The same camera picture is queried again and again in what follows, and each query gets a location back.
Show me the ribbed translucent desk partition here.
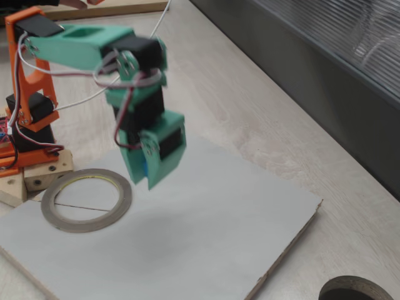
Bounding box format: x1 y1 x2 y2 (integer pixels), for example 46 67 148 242
190 0 400 201

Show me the grey ring of tape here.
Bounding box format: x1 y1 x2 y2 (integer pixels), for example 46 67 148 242
40 168 133 234

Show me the wooden base block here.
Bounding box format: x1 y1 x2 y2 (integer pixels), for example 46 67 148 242
23 149 74 192

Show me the white USB cable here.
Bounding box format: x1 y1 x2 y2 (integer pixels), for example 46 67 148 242
55 0 172 111

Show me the base servo wire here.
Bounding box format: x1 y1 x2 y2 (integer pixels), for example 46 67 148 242
12 126 67 157

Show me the wrist servo wire bundle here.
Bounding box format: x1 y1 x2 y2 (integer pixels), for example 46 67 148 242
18 49 164 151

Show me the black power cable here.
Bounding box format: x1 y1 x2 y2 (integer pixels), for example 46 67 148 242
0 142 18 172

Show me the shoulder servo wire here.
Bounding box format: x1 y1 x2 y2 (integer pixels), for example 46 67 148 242
7 32 35 129

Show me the grey chipboard panel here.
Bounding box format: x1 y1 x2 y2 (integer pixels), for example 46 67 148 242
0 124 324 300

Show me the person's hand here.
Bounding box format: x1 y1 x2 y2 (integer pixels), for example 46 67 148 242
57 0 89 9

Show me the wooden plank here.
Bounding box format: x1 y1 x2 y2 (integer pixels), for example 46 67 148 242
0 173 28 209
43 0 169 21

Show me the red controller circuit board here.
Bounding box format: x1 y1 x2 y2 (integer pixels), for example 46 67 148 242
0 116 13 146

